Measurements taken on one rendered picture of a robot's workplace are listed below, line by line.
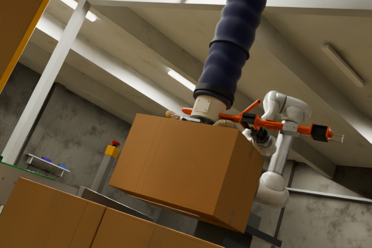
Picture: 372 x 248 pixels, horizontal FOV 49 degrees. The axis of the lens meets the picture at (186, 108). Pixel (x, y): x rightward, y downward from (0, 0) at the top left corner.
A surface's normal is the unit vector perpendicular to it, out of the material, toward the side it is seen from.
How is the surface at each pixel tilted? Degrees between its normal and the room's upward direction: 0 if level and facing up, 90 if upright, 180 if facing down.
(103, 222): 90
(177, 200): 90
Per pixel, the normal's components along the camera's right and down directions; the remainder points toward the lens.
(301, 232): -0.70, -0.45
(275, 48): 0.64, -0.04
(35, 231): -0.38, -0.43
